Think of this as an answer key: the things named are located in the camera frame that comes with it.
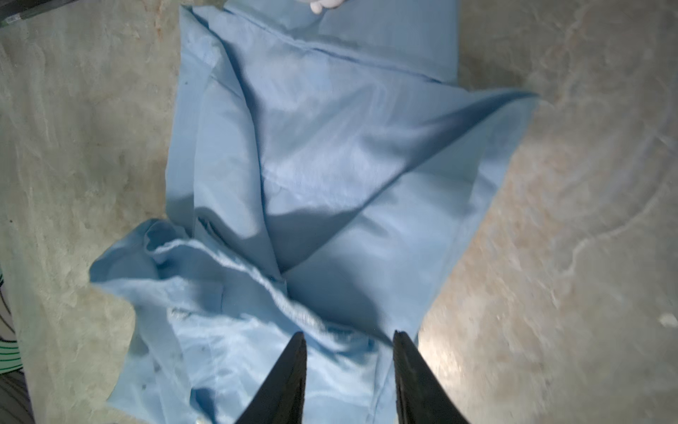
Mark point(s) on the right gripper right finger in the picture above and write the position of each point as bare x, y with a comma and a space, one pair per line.
420, 397

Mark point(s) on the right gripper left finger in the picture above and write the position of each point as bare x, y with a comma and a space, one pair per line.
281, 397

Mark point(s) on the light blue long sleeve shirt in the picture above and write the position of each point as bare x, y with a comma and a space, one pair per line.
324, 176

